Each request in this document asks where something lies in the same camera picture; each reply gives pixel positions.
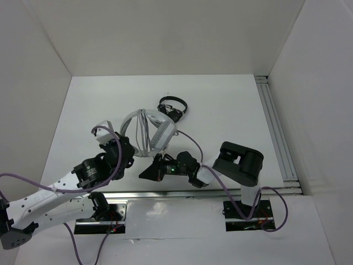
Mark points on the aluminium front rail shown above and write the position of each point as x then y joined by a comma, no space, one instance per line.
173,194

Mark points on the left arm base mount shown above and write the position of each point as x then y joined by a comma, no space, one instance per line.
113,221

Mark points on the black headphones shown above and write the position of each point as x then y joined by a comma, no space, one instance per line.
170,111

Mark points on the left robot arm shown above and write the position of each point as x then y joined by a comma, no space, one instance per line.
72,197

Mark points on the aluminium rail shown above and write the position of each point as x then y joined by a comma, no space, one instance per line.
279,170
173,194

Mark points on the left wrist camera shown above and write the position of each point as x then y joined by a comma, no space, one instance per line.
102,132

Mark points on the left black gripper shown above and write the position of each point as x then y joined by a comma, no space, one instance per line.
106,146

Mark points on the white grey headphones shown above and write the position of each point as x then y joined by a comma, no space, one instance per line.
153,131

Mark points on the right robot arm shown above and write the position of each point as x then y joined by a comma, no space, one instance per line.
238,163

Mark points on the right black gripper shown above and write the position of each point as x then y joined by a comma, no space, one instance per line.
155,171

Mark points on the aluminium right side rail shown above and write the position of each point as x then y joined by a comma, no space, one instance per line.
279,170

